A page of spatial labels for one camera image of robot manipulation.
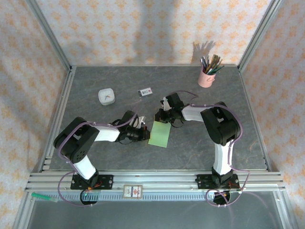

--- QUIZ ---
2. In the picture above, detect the light green paper sheet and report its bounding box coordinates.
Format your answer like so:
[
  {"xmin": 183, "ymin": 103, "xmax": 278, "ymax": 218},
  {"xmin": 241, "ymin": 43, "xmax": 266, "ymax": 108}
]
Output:
[{"xmin": 148, "ymin": 121, "xmax": 171, "ymax": 149}]

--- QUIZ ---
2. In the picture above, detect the white square clock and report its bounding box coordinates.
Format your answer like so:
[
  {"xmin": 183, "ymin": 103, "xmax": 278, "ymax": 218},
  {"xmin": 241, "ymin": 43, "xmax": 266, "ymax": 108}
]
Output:
[{"xmin": 98, "ymin": 88, "xmax": 116, "ymax": 106}]

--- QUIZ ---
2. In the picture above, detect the small printed card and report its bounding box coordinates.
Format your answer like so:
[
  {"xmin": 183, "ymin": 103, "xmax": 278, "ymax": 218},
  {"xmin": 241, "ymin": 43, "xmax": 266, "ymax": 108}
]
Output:
[{"xmin": 137, "ymin": 87, "xmax": 153, "ymax": 98}]

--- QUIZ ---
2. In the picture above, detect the pink pen cup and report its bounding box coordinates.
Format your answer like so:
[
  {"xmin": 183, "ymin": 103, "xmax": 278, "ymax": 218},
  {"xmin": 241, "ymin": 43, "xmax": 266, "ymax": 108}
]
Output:
[{"xmin": 197, "ymin": 70, "xmax": 217, "ymax": 88}]

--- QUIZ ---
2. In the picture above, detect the dark green pencil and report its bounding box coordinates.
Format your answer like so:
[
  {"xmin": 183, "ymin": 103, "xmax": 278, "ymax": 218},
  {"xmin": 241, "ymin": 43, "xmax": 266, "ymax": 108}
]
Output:
[{"xmin": 211, "ymin": 64, "xmax": 225, "ymax": 74}]

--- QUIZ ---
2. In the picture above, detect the teal pen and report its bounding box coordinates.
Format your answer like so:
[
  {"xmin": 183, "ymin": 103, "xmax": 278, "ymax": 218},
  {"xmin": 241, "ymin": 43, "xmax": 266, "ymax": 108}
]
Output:
[{"xmin": 212, "ymin": 59, "xmax": 224, "ymax": 72}]

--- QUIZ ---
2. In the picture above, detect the olive brown pen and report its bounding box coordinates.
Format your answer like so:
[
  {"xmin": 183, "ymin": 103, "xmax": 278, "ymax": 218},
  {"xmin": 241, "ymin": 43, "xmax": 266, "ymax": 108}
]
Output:
[{"xmin": 209, "ymin": 54, "xmax": 221, "ymax": 71}]

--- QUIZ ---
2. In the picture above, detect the green marker pen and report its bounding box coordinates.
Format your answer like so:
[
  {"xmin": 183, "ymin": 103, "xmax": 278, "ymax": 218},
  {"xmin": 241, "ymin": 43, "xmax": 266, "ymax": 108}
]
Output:
[{"xmin": 31, "ymin": 192, "xmax": 59, "ymax": 203}]

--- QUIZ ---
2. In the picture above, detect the long aluminium mounting rail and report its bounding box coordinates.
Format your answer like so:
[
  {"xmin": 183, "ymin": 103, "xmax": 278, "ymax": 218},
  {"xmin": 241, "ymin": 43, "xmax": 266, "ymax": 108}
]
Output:
[{"xmin": 25, "ymin": 169, "xmax": 286, "ymax": 193}]

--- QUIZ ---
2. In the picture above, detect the framed label on rail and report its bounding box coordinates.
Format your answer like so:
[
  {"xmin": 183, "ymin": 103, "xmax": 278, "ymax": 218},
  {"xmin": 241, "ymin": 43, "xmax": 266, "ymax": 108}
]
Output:
[{"xmin": 122, "ymin": 184, "xmax": 143, "ymax": 199}]

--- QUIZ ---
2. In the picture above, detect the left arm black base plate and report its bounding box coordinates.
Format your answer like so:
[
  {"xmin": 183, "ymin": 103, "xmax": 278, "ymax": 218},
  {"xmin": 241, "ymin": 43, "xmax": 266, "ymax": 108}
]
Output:
[{"xmin": 71, "ymin": 174, "xmax": 114, "ymax": 191}]

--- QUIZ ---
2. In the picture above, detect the grey slotted cable duct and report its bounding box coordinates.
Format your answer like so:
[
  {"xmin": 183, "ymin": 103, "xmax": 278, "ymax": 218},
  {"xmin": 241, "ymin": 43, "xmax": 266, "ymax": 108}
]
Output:
[{"xmin": 51, "ymin": 192, "xmax": 241, "ymax": 201}]

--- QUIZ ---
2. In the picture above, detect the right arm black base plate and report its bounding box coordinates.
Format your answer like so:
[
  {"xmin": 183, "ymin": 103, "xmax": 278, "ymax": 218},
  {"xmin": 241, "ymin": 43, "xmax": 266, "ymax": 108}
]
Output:
[{"xmin": 196, "ymin": 173, "xmax": 240, "ymax": 191}]

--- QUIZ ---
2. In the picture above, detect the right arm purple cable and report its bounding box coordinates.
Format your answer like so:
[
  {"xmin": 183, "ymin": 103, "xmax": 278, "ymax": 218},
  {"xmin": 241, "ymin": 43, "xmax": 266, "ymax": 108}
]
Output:
[{"xmin": 166, "ymin": 90, "xmax": 251, "ymax": 208}]

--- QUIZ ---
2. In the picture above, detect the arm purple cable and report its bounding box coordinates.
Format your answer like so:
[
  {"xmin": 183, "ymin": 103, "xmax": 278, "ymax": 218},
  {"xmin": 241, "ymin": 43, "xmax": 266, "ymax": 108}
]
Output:
[
  {"xmin": 166, "ymin": 90, "xmax": 251, "ymax": 208},
  {"xmin": 58, "ymin": 112, "xmax": 143, "ymax": 208}
]

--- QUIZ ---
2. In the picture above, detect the aluminium side rail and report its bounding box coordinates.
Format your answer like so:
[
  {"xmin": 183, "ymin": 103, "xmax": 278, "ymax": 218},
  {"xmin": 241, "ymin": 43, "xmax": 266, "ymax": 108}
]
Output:
[
  {"xmin": 38, "ymin": 66, "xmax": 77, "ymax": 173},
  {"xmin": 238, "ymin": 66, "xmax": 273, "ymax": 172}
]

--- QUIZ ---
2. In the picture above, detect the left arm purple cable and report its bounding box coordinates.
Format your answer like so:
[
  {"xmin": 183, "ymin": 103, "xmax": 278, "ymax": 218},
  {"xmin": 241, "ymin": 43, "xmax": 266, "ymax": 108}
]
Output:
[{"xmin": 58, "ymin": 112, "xmax": 143, "ymax": 208}]

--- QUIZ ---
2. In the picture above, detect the aluminium frame post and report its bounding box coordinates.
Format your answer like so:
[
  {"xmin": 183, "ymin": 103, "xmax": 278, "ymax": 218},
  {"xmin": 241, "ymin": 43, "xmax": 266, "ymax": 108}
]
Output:
[
  {"xmin": 237, "ymin": 0, "xmax": 283, "ymax": 72},
  {"xmin": 25, "ymin": 0, "xmax": 73, "ymax": 72}
]

